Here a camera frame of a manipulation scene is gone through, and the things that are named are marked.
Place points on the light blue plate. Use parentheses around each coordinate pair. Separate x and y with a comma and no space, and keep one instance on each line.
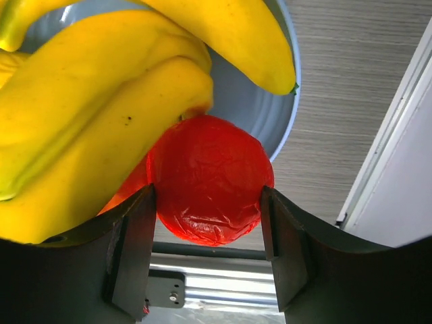
(267,117)

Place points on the fake red peach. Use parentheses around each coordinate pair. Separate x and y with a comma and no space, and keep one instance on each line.
(208,175)

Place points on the fake yellow banana bunch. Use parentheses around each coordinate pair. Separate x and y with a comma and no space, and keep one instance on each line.
(82,111)

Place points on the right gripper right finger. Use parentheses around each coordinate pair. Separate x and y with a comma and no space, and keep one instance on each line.
(325,275)

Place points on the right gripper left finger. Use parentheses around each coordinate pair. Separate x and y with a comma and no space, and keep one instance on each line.
(96,272)

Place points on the fake orange tangerine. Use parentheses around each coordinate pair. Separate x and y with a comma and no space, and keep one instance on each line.
(137,180)

